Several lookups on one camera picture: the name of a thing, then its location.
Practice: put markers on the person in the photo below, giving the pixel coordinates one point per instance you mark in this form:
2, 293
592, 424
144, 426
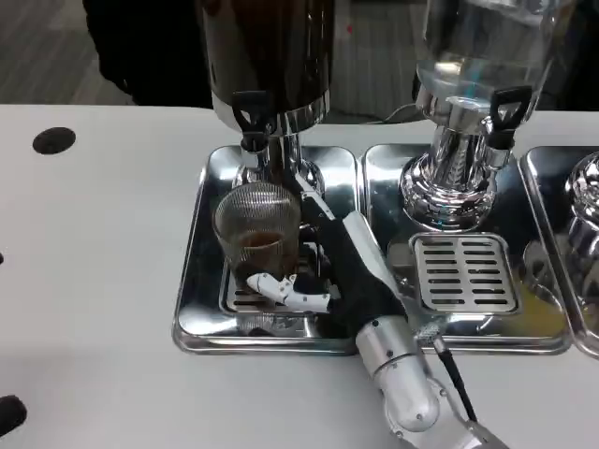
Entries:
150, 51

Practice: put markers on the clear ribbed glass cup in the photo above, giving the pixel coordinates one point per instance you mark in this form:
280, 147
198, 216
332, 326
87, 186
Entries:
257, 210

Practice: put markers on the steel drip tray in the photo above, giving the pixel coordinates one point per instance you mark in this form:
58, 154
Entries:
529, 220
543, 187
196, 262

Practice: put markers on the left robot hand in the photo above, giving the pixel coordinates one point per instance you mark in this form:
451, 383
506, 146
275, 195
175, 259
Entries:
11, 416

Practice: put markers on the black dispenser tap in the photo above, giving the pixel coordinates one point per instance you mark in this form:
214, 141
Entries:
250, 114
505, 119

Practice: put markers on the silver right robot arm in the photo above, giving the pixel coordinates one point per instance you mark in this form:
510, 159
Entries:
398, 374

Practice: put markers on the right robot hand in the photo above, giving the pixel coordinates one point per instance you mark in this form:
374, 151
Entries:
355, 276

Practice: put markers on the clear drink dispenser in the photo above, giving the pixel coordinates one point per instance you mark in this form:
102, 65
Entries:
477, 42

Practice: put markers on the chrome dispenser stand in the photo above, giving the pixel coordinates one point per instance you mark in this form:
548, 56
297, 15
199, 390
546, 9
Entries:
585, 220

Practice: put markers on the dark drink dispenser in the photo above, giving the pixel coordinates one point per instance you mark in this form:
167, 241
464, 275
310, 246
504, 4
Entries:
267, 51

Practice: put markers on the black round counter grommet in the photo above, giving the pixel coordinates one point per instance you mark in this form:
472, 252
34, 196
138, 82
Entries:
54, 140

